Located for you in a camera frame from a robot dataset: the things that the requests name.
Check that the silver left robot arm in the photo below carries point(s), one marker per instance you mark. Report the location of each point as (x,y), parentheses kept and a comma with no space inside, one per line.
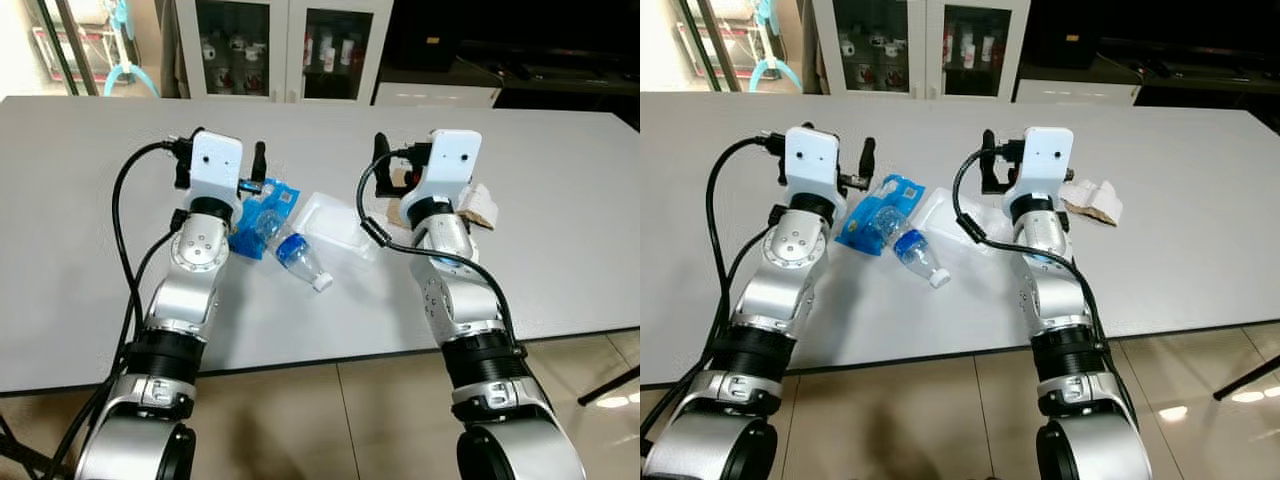
(195,250)
(790,250)

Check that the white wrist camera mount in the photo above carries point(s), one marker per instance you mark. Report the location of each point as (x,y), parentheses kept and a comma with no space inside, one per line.
(1045,155)
(812,160)
(450,160)
(215,165)

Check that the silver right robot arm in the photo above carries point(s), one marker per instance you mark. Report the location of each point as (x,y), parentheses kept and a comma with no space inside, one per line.
(1050,290)
(450,300)

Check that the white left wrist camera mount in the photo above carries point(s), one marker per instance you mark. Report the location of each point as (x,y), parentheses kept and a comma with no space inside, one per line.
(215,165)
(812,160)

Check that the clear plastic bottle white cap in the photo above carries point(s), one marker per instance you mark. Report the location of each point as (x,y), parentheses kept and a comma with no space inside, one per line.
(298,255)
(915,250)

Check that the dark lab bench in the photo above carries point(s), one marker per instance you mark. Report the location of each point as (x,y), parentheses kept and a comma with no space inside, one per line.
(560,75)
(1200,72)

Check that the translucent plastic food box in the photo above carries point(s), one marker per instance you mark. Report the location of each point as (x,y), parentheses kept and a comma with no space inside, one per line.
(945,215)
(335,225)

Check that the white glass door cabinet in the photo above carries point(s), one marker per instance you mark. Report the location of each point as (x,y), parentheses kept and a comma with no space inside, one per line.
(922,50)
(285,50)

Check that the blue plastic wrapper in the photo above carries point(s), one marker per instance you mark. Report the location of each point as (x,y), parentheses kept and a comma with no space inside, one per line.
(245,240)
(858,228)

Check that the crumpled brown paper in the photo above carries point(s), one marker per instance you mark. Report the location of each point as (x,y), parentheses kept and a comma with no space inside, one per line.
(482,205)
(1095,200)

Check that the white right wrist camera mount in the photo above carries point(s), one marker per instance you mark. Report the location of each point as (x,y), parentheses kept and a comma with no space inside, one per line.
(1045,155)
(450,160)

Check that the glass door with dark frame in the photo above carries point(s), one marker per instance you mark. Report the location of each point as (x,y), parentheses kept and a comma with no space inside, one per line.
(705,45)
(70,50)

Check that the black table leg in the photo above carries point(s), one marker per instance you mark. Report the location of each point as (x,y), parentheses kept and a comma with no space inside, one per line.
(1250,378)
(610,385)

